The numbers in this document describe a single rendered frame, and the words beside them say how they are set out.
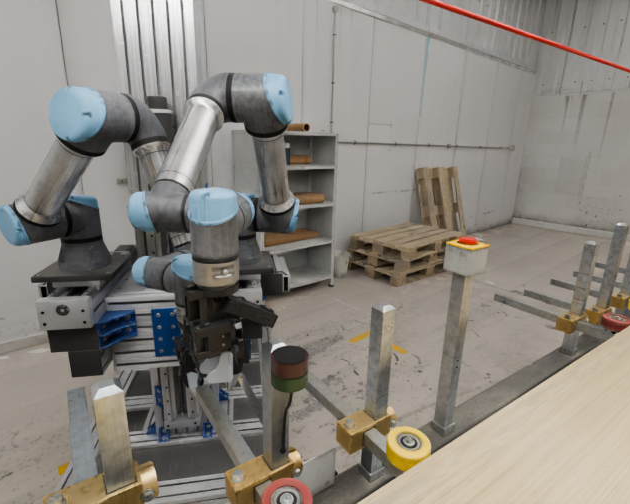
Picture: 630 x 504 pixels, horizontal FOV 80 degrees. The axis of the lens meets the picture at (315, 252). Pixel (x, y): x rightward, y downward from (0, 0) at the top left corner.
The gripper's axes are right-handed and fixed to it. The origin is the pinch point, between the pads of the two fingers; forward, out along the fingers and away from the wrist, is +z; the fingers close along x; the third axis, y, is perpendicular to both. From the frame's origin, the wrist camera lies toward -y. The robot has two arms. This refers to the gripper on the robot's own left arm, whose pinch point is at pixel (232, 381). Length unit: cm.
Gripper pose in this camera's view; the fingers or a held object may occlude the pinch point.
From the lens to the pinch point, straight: 75.3
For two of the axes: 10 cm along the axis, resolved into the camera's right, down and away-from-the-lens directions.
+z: -0.2, 9.6, 2.7
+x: 5.6, 2.4, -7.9
